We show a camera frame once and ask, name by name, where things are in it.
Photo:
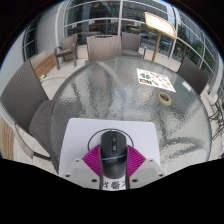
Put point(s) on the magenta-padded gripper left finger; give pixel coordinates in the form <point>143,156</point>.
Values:
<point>79,170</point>

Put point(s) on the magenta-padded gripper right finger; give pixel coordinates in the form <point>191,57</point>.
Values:
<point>148,170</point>

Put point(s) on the black computer mouse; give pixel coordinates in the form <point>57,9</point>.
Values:
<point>114,156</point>

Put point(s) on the white printed mouse pad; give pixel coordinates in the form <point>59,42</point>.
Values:
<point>78,136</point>

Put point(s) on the tan tape roll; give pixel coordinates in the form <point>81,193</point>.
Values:
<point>160,96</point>

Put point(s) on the wooden slatted bench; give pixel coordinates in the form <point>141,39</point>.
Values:
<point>45,65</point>
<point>6,138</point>

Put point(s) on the green metal side table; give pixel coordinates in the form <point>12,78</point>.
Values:
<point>218,116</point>

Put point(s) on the colourful printed sheet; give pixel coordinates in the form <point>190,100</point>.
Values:
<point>156,80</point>

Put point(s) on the grey wicker chair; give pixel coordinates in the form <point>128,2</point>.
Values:
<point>23,93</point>
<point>103,48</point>
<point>193,75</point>

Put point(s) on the grey wicker armchair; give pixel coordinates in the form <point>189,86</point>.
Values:
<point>131,43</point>
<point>68,45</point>

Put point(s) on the gold menu stand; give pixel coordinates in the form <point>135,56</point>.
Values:
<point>160,24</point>

